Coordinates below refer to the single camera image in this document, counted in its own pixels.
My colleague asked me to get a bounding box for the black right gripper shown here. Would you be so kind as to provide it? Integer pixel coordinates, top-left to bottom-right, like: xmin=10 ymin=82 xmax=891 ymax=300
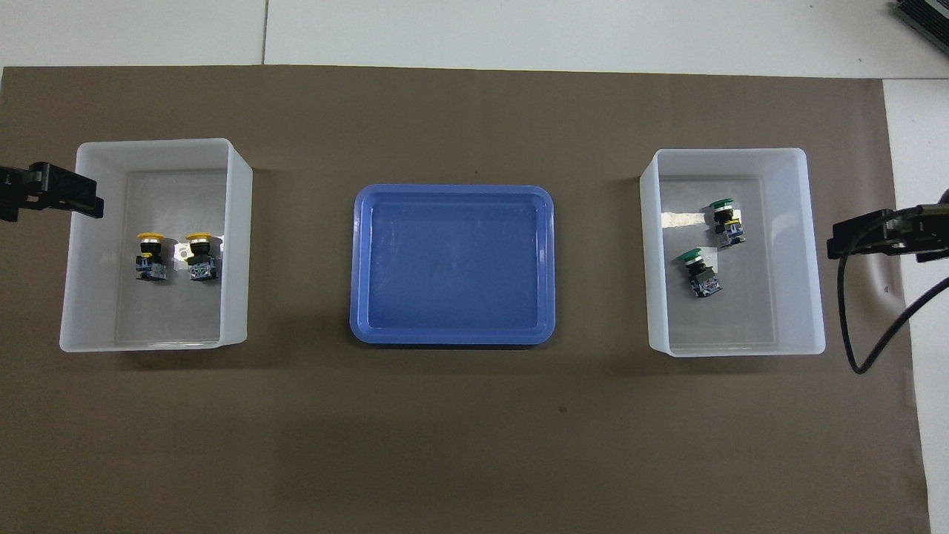
xmin=828 ymin=189 xmax=949 ymax=265

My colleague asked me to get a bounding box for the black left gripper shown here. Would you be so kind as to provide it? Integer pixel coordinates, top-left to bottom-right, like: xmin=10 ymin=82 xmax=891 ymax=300
xmin=0 ymin=162 xmax=105 ymax=223

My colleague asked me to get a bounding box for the yellow push button switch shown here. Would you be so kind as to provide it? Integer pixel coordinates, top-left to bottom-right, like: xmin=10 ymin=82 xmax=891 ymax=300
xmin=136 ymin=232 xmax=173 ymax=283
xmin=185 ymin=232 xmax=221 ymax=283

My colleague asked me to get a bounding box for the green push button switch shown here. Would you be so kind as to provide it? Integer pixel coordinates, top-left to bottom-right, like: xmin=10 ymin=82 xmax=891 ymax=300
xmin=675 ymin=248 xmax=724 ymax=299
xmin=708 ymin=198 xmax=747 ymax=251

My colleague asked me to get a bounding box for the translucent white plastic box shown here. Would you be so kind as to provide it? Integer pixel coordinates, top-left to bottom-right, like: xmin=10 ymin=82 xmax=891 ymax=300
xmin=59 ymin=138 xmax=254 ymax=354
xmin=640 ymin=148 xmax=827 ymax=358

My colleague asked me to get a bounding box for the dark ribbed metal device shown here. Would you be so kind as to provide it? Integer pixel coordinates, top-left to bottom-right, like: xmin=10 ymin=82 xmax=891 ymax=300
xmin=893 ymin=0 xmax=949 ymax=42

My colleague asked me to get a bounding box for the brown table mat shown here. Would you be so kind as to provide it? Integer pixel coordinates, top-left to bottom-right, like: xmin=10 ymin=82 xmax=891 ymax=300
xmin=0 ymin=65 xmax=931 ymax=534

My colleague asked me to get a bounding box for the blue plastic tray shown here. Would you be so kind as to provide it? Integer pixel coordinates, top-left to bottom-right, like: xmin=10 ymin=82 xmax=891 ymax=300
xmin=349 ymin=184 xmax=557 ymax=347

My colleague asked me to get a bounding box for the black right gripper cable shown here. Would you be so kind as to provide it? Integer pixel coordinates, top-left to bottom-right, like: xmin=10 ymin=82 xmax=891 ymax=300
xmin=836 ymin=256 xmax=949 ymax=375

